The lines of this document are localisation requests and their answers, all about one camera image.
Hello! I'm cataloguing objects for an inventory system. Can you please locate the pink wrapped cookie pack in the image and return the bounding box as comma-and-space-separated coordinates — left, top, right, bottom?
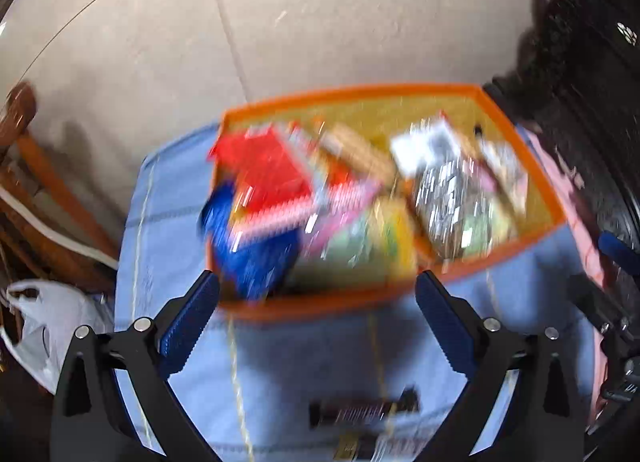
229, 179, 382, 252

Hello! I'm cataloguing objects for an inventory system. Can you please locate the black snack bar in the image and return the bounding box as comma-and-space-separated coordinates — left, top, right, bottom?
308, 386, 420, 430

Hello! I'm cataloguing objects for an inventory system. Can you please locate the red snack package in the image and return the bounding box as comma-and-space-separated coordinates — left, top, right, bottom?
207, 122, 354, 243

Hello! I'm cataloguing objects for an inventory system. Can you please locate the yellow-green melon seeds bag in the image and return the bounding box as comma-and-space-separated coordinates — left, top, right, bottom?
294, 195, 419, 288

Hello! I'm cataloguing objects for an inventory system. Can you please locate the orange storage box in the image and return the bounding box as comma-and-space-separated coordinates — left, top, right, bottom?
219, 83, 566, 323

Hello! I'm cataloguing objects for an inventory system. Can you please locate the pink cloth strip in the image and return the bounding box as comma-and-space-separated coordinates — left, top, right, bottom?
518, 127, 606, 424

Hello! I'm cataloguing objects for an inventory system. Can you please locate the black carved furniture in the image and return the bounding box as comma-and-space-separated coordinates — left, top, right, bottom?
482, 0, 640, 462

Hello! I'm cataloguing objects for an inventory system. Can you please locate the wooden chair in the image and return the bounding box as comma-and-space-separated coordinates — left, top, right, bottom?
1, 81, 124, 295

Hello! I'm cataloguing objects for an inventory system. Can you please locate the blue cookie package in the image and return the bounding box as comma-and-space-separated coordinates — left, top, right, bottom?
198, 181, 300, 301

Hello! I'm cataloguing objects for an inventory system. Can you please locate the white cable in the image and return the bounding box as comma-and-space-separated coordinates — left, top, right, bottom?
0, 186, 120, 271

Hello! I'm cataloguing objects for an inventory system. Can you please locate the blue tablecloth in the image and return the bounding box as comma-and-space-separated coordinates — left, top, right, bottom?
113, 122, 601, 462

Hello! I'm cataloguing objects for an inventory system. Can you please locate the white plastic bag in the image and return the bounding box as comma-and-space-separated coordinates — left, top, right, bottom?
1, 279, 114, 394

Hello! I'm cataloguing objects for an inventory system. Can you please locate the sunflower seeds clear bag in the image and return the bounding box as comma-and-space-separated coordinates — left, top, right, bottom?
390, 115, 496, 261

